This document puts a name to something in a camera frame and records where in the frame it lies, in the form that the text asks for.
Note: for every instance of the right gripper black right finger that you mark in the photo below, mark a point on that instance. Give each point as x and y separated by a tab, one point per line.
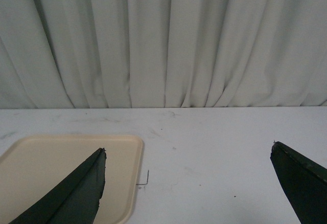
303	182

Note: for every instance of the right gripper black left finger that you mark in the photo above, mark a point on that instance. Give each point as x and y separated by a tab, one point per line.
75	199

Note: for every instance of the beige square plate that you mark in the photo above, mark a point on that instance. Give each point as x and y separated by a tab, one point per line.
34	165

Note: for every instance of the white curtain backdrop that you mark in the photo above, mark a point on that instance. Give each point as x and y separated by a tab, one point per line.
162	53

